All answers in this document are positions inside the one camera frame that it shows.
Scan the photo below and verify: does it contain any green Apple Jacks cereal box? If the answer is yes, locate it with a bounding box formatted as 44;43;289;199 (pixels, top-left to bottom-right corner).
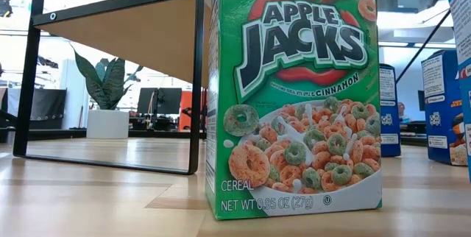
205;0;383;221

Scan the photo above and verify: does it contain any blue Frosted Flakes cereal box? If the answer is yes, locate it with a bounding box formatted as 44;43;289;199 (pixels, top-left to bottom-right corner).
378;63;402;158
421;48;469;167

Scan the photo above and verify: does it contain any light-blue Rice Krispies cereal box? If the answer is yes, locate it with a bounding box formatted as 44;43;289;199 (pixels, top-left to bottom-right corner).
447;0;471;185

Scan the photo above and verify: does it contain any black-framed wooden shelf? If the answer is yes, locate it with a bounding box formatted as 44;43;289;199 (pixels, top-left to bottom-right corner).
13;0;218;176

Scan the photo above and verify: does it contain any red-orange office partition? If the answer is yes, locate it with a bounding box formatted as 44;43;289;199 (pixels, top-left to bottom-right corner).
179;90;192;132

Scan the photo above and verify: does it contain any dark computer monitor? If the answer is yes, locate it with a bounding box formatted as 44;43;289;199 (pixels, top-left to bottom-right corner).
136;87;183;116

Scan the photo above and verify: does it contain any white planter pot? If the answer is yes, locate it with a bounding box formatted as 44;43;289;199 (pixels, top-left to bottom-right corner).
86;109;130;140

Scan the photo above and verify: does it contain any green snake plant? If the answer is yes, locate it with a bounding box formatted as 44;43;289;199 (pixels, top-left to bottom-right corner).
71;45;144;111

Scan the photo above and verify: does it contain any person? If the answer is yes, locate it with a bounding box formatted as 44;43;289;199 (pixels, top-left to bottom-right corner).
397;101;410;124

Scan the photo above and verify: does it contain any black draped desk panel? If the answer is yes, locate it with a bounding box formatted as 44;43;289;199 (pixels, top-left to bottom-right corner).
6;88;68;130

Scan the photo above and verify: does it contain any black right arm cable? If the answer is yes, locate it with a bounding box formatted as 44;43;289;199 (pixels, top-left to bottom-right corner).
395;7;453;84

